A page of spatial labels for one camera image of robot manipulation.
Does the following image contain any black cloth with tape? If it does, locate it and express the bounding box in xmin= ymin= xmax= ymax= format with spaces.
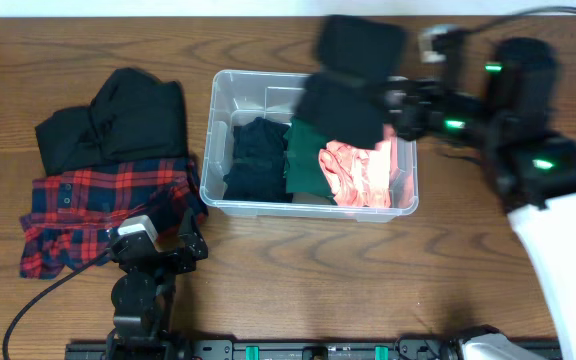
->
xmin=294 ymin=15 xmax=406 ymax=149

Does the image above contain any red navy plaid shirt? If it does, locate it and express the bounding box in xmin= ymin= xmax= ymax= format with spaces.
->
xmin=19 ymin=158 xmax=208 ymax=279

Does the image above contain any pink cloth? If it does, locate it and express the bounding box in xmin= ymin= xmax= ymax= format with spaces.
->
xmin=318 ymin=125 xmax=397 ymax=208

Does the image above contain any dark navy cloth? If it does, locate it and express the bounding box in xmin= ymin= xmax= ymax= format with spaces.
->
xmin=223 ymin=117 xmax=292 ymax=203

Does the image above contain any black hooded sweatshirt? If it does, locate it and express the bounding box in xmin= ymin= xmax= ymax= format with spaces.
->
xmin=35 ymin=68 xmax=189 ymax=176

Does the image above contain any dark green cloth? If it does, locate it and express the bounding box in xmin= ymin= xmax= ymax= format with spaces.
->
xmin=284 ymin=117 xmax=336 ymax=205

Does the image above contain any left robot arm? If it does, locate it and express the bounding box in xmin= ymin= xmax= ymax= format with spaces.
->
xmin=103 ymin=209 xmax=209 ymax=360

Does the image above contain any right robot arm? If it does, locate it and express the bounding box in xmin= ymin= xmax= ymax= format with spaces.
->
xmin=393 ymin=31 xmax=576 ymax=359

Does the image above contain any clear plastic storage bin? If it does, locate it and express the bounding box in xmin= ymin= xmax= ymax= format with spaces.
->
xmin=200 ymin=69 xmax=419 ymax=223

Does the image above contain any left black cable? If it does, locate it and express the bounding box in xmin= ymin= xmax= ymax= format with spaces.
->
xmin=1 ymin=248 xmax=114 ymax=360

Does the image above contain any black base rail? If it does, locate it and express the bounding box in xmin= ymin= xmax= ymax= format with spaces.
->
xmin=64 ymin=338 xmax=568 ymax=360

